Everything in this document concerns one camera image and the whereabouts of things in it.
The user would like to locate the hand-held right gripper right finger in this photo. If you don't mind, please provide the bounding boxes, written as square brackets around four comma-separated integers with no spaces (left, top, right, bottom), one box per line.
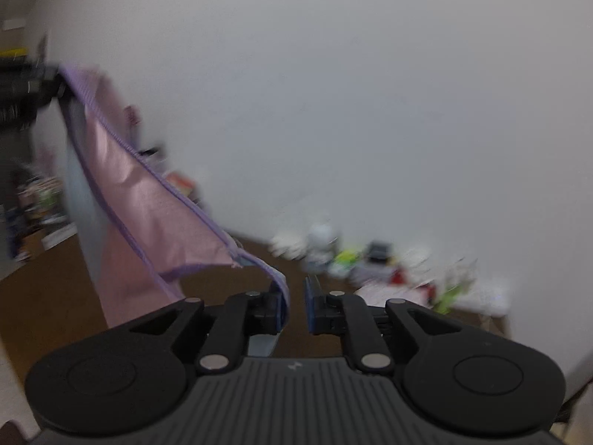
[303,276,464,376]

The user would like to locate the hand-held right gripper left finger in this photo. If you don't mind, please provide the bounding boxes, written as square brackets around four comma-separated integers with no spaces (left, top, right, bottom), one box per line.
[131,283,285,376]

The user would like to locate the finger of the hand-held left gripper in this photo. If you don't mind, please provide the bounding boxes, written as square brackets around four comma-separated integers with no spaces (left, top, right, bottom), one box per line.
[44,66,70,105]

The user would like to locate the pink and blue mesh vest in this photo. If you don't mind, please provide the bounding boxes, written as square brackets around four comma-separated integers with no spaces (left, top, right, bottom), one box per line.
[58,62,292,330]

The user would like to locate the small white green box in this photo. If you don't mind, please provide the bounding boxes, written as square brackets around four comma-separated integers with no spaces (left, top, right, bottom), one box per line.
[331,248,364,279]

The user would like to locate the white power strip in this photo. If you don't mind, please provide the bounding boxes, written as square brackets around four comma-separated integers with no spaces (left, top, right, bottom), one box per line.
[270,233,307,260]

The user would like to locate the white robot toy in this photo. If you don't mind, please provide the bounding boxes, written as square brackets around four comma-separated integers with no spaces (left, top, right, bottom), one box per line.
[307,221,340,266]

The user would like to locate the small dark box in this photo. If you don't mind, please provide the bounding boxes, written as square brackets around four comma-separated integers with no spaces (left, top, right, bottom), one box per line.
[365,241,394,263]

